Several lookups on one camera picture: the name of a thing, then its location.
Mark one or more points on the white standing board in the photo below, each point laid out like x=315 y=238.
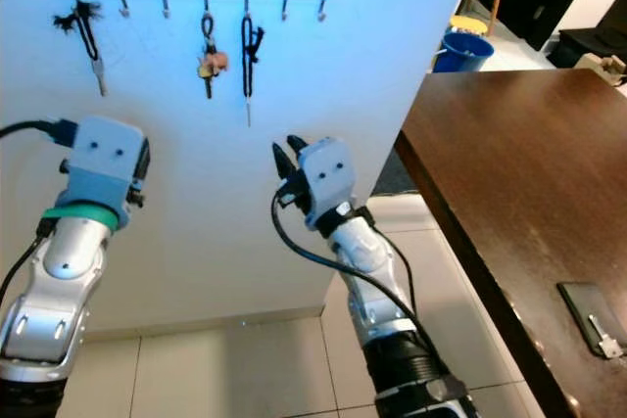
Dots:
x=206 y=232

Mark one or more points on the dark brown wooden table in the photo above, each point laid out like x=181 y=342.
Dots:
x=519 y=173

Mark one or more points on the low black furniture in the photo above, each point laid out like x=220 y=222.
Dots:
x=593 y=46

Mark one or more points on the green left wrist band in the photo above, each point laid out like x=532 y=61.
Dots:
x=80 y=214

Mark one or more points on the yellow round object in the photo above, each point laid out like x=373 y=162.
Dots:
x=468 y=23

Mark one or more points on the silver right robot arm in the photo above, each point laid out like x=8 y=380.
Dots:
x=372 y=271

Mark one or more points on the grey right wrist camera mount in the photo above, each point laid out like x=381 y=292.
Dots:
x=328 y=178

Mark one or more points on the keys with brown charm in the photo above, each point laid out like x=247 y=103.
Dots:
x=211 y=64

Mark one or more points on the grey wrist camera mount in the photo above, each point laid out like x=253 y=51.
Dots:
x=106 y=159
x=328 y=178

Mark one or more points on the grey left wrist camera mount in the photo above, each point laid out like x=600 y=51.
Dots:
x=106 y=159

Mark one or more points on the small beige object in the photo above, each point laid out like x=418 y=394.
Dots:
x=613 y=68

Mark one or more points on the small silver key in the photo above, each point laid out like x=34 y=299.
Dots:
x=607 y=345

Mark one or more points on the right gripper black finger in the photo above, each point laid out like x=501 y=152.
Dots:
x=298 y=148
x=283 y=162

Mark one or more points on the dark grey rug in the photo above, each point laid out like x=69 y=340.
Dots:
x=392 y=175

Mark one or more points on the blue bucket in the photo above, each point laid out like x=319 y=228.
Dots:
x=462 y=51

